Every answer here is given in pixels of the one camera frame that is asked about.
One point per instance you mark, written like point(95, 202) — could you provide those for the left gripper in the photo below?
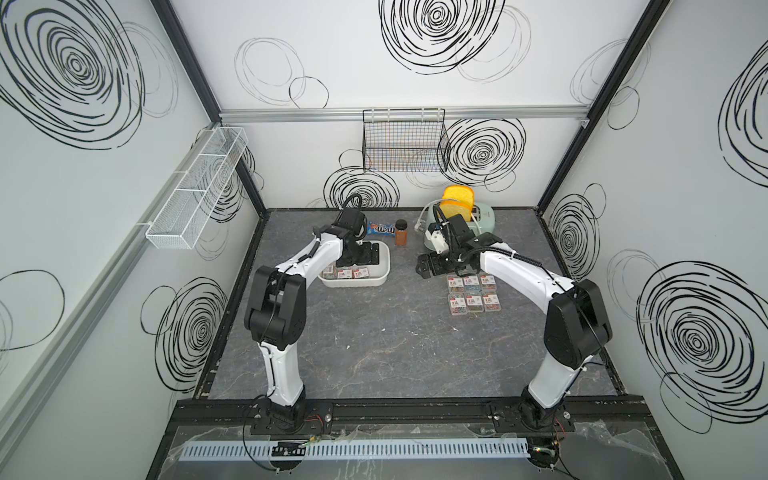
point(365, 258)

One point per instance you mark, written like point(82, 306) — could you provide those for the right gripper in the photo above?
point(431, 257)

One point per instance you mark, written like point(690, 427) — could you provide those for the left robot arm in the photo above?
point(276, 314)

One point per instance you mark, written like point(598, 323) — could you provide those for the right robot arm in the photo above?
point(576, 327)

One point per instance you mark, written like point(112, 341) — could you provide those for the white storage box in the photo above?
point(378, 273)

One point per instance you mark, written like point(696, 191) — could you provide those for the blue candy packet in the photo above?
point(382, 229)

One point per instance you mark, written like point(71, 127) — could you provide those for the orange spice bottle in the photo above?
point(401, 230)

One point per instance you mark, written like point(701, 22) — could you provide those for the yellow toast slice front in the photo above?
point(451, 208)

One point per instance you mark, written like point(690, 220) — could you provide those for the yellow toast slice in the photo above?
point(459, 194)
point(451, 208)

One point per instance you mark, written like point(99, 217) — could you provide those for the mint green toaster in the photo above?
point(481, 219)

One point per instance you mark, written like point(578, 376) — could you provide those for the yellow toast slice back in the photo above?
point(459, 194)

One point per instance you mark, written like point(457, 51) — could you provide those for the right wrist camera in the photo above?
point(438, 241)

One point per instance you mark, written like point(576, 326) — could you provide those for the black wire basket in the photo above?
point(405, 146)

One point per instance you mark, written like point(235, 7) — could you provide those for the aluminium wall rail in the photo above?
point(354, 114)

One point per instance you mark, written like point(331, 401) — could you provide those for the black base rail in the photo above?
point(326, 416)

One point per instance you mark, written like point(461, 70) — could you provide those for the white slotted cable duct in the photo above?
point(365, 449)

